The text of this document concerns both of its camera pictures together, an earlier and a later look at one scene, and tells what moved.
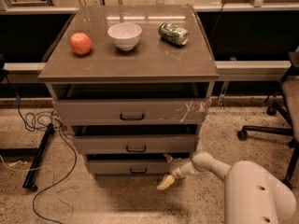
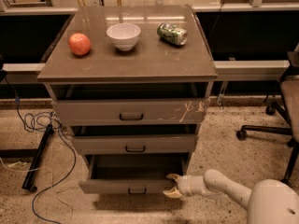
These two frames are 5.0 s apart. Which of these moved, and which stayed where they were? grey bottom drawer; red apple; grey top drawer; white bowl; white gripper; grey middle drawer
Moved: grey bottom drawer; white gripper
Stayed: white bowl; grey middle drawer; grey top drawer; red apple
